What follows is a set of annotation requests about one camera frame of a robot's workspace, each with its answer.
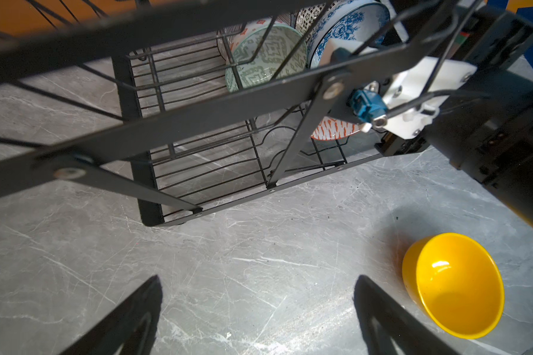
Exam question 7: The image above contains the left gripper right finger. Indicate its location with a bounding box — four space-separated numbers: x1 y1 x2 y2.
353 275 457 354

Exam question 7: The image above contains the blue floral bowl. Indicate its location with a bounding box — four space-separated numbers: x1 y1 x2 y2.
307 0 390 68

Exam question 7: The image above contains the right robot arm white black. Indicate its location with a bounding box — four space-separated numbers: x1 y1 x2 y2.
376 5 533 228

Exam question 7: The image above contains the yellow bowl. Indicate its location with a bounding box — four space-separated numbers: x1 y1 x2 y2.
402 232 505 340

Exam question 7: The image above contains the black wire dish rack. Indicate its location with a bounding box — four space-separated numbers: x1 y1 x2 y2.
0 0 472 228

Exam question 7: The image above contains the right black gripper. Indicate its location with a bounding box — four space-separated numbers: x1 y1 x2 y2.
375 133 429 157

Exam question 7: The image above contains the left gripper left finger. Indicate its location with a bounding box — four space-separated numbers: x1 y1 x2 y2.
62 275 163 354

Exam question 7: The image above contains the pink striped bowl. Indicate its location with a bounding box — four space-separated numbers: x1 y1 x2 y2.
216 18 272 63

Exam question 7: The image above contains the brown dotted bowl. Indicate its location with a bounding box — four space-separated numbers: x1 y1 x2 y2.
295 4 326 41

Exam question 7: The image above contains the orange patterned bowl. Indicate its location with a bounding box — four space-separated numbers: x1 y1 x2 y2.
311 117 361 141

